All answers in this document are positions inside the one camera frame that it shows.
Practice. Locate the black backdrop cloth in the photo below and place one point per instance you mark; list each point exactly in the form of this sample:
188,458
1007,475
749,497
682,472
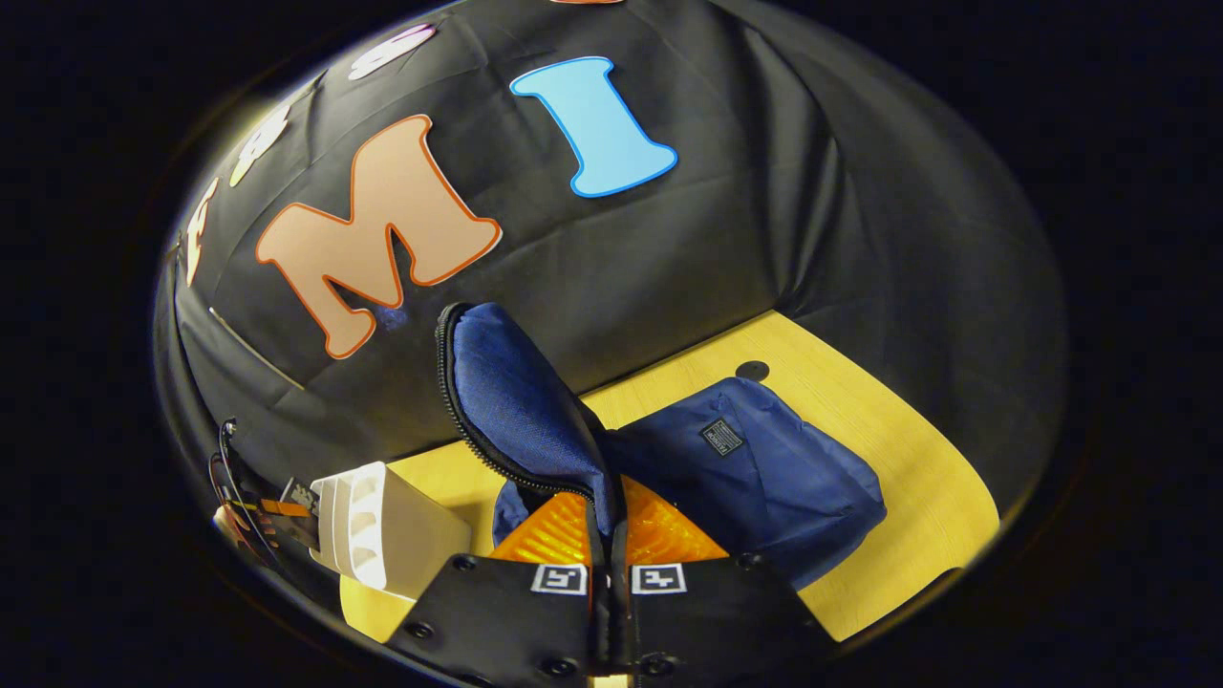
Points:
764,239

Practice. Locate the blue schoolbag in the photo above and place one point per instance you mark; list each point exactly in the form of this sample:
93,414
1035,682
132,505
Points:
764,478

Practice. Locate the white bookshelf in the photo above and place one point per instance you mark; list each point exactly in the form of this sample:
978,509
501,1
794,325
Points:
411,545

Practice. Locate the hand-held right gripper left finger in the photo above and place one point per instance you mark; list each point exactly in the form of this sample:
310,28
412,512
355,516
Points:
497,621

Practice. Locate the black desk grommet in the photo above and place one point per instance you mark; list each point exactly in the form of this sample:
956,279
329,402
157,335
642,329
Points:
752,371

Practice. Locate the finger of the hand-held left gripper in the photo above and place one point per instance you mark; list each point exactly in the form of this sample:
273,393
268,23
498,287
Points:
287,507

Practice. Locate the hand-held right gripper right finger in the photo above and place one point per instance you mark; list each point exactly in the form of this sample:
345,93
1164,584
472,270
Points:
717,621

